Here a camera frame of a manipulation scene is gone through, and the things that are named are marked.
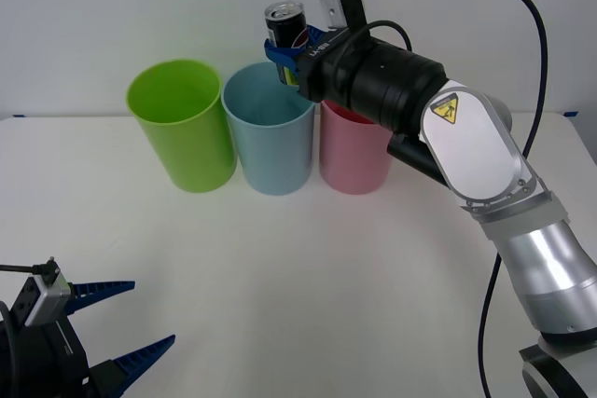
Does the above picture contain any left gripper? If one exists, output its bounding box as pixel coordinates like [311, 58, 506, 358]
[8, 280, 177, 398]

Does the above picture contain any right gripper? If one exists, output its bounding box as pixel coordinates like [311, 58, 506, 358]
[262, 23, 372, 108]

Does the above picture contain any black drink can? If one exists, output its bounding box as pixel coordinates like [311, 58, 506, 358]
[264, 0, 309, 88]

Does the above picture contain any pale blue plastic bin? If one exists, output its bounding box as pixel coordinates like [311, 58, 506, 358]
[221, 61, 320, 197]

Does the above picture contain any pink plastic bin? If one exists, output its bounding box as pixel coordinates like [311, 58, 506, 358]
[318, 98, 396, 196]

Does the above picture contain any green plastic bin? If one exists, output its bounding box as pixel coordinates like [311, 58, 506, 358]
[126, 59, 238, 194]

